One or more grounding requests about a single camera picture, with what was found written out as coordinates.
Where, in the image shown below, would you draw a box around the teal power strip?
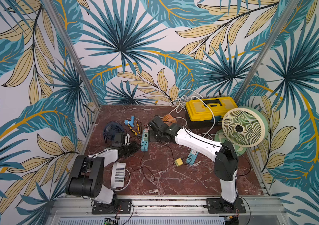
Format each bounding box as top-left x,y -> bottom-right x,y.
141,127 -> 149,152
186,150 -> 199,165

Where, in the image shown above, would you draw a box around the yellow plug adapter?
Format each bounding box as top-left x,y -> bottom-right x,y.
174,158 -> 184,167

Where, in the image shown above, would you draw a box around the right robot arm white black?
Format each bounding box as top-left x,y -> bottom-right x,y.
148,116 -> 238,203

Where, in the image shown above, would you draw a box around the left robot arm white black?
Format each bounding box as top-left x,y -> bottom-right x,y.
65,133 -> 140,204

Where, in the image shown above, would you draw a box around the navy blue desk fan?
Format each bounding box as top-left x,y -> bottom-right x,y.
103,121 -> 124,142

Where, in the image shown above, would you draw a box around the white flat fan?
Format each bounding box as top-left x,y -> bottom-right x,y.
110,162 -> 126,189

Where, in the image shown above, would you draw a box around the green round fan base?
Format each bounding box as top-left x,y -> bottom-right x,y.
214,129 -> 247,156

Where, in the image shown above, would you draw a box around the large green white fan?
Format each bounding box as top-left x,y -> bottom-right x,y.
222,107 -> 269,148

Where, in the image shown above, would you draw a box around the yellow black pliers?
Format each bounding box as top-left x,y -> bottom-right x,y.
127,121 -> 142,140

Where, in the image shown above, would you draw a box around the yellow plastic toolbox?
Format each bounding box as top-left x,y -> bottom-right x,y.
185,97 -> 237,129

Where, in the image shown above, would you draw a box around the black thin fan cable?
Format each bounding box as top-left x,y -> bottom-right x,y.
125,140 -> 188,183

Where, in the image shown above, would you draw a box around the white power cable bundle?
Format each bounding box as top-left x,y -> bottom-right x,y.
169,88 -> 216,138

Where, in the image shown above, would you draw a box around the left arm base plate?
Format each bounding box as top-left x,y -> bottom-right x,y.
92,199 -> 132,215

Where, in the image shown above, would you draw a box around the aluminium front rail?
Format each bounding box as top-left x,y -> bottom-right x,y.
46,196 -> 290,225

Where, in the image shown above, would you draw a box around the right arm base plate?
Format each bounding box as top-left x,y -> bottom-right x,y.
203,198 -> 246,215

